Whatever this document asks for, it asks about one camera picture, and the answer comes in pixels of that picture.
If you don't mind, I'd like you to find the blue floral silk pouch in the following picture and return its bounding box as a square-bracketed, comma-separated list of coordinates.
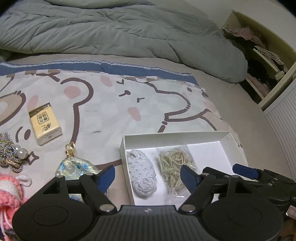
[55, 143, 110, 202]

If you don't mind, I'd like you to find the pink crochet doll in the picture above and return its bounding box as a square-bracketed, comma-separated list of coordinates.
[1, 174, 32, 235]

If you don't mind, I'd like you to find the bag of beige rubber bands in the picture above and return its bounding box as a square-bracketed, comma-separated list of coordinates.
[156, 145, 199, 197]

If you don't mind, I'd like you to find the white shallow cardboard box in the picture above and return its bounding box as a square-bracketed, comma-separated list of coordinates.
[119, 131, 248, 207]

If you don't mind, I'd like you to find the white yarn ball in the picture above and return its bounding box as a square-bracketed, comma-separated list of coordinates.
[126, 150, 158, 198]

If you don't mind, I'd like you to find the white slatted wardrobe door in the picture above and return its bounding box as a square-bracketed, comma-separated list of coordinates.
[263, 80, 296, 179]

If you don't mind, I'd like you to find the cartoon bear printed cloth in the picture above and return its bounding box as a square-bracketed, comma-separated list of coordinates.
[0, 60, 242, 241]

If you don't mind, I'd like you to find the yellow tissue packet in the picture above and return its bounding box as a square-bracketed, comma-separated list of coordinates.
[29, 102, 62, 146]

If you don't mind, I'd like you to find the cream open wardrobe shelf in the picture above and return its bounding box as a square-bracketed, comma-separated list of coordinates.
[222, 11, 295, 110]

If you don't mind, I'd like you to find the pile of folded clothes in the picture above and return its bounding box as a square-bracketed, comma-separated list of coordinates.
[223, 26, 288, 98]

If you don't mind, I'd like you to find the grey quilted duvet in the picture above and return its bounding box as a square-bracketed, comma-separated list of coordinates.
[1, 1, 247, 83]

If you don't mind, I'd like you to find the silver braided pearl hair tie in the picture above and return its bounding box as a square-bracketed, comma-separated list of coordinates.
[0, 131, 29, 174]

